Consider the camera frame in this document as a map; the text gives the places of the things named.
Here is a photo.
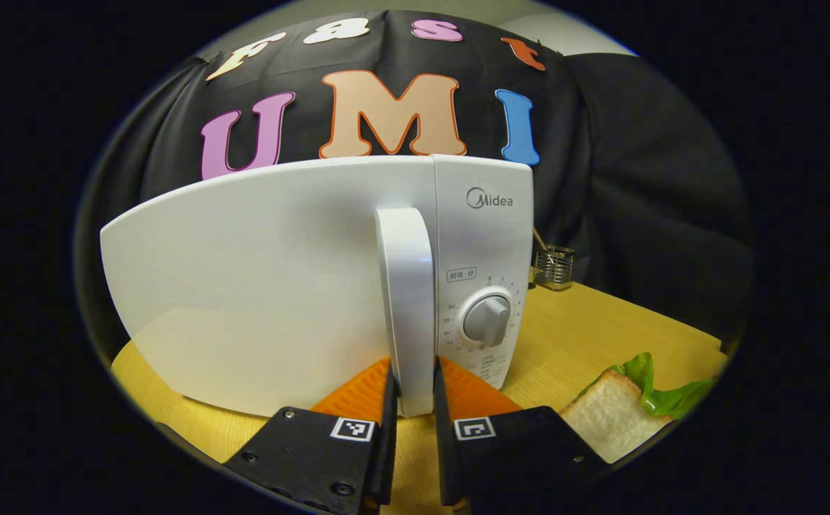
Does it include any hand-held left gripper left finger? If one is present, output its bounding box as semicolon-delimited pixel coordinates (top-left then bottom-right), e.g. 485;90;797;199
223;356;399;515

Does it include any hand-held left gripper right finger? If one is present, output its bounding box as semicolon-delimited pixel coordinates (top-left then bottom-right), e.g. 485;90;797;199
433;355;612;512

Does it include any sandwich with green lettuce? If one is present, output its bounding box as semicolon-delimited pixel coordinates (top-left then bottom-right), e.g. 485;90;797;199
560;352;717;464

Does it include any white microwave oven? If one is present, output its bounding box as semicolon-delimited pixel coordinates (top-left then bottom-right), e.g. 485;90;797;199
100;154;535;418

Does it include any black backdrop cloth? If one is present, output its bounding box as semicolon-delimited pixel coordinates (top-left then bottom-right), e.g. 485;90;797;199
75;9;755;358

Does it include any wire mesh basket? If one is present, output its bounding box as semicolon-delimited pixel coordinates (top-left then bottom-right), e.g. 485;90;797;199
533;245;575;290

